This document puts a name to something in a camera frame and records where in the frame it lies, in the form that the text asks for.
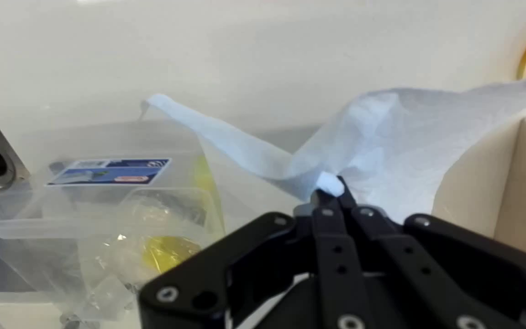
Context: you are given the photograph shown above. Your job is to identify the white paper towel sheet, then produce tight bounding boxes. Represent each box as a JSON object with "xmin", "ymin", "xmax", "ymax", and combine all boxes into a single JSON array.
[{"xmin": 142, "ymin": 81, "xmax": 526, "ymax": 220}]

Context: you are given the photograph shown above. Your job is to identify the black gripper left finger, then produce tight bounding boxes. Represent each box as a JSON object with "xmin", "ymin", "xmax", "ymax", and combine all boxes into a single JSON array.
[{"xmin": 138, "ymin": 193, "xmax": 367, "ymax": 329}]

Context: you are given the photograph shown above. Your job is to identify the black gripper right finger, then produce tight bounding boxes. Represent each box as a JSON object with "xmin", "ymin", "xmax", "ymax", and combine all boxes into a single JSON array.
[{"xmin": 337, "ymin": 187, "xmax": 526, "ymax": 329}]

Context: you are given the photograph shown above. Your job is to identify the clear plastic storage bin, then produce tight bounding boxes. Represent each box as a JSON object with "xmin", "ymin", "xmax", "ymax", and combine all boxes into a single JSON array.
[{"xmin": 0, "ymin": 121, "xmax": 304, "ymax": 329}]

